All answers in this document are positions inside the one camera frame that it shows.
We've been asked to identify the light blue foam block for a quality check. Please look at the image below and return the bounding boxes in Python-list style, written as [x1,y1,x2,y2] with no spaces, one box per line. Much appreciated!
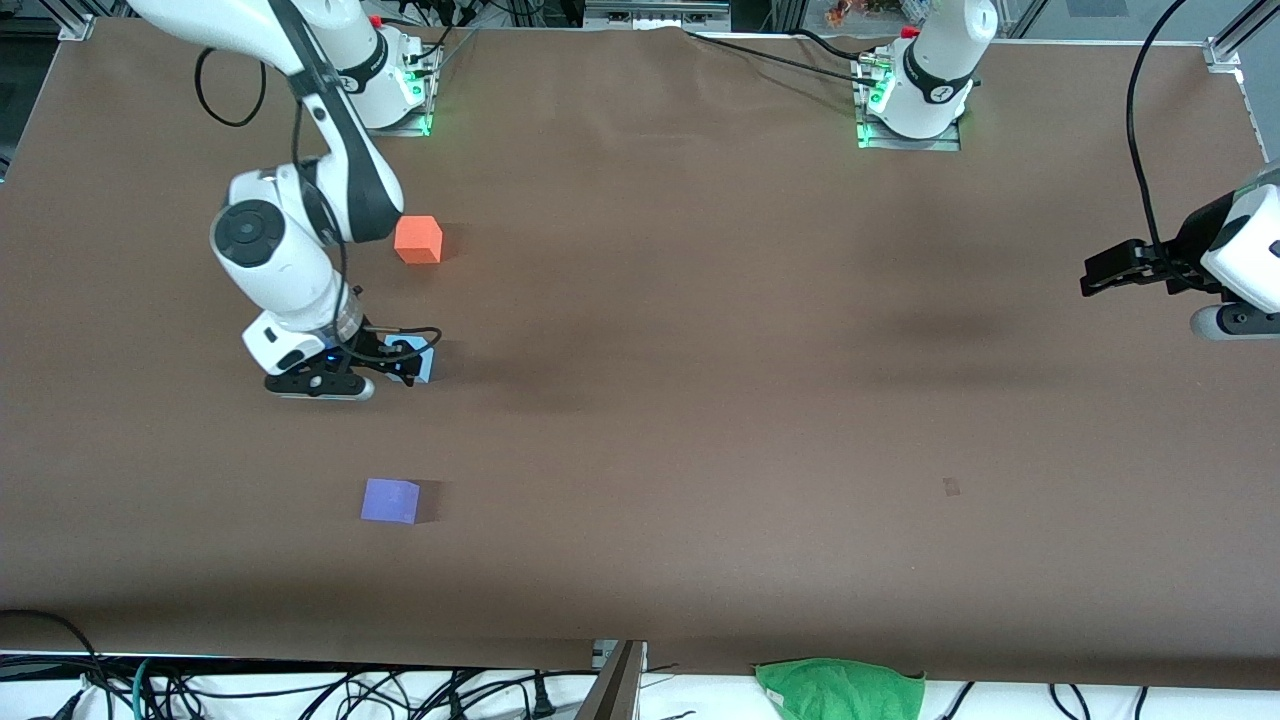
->
[385,335,439,384]

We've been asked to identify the black cable across table edge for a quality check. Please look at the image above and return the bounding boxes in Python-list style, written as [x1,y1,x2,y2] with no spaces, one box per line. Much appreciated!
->
[685,28,881,87]

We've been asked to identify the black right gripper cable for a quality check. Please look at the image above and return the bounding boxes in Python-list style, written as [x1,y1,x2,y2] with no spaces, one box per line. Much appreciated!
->
[345,324,443,364]

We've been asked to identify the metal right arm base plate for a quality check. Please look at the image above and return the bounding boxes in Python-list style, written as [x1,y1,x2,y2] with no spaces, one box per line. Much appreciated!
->
[360,40,442,138]

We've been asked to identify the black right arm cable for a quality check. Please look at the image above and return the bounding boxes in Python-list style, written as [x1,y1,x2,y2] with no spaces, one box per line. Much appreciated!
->
[194,45,268,129]

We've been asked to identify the thick black floor cable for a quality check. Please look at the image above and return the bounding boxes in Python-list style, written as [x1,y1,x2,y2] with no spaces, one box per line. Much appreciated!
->
[0,608,106,720]

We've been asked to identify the orange foam block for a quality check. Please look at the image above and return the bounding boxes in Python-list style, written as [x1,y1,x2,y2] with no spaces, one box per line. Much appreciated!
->
[394,215,444,265]

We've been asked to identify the grey device panel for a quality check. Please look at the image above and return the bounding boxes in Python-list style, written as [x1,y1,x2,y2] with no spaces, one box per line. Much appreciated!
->
[583,0,732,31]

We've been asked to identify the tangled black floor cables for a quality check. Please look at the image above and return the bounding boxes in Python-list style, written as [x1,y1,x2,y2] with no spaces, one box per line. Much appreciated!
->
[150,665,601,720]

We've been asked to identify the green cloth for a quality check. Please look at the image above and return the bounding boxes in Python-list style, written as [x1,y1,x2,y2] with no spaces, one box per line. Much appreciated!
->
[754,657,927,720]

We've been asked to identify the aluminium frame corner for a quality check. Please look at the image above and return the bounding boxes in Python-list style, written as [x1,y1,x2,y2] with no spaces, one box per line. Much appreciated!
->
[1205,0,1280,73]
[55,0,98,43]

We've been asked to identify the grey metal bar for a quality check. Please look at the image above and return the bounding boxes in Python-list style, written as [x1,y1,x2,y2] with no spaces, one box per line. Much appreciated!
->
[575,640,649,720]

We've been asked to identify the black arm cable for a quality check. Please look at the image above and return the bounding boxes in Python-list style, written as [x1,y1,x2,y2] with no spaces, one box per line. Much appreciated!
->
[194,45,268,129]
[1126,0,1193,263]

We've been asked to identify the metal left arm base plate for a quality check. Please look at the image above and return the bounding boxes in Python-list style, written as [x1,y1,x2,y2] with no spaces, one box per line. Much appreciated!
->
[853,50,963,152]

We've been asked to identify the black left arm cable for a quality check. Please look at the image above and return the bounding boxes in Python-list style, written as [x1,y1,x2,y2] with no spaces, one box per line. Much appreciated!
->
[1126,0,1193,263]

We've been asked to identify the purple foam block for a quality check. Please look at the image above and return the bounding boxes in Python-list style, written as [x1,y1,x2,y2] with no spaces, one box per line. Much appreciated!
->
[360,478,421,525]

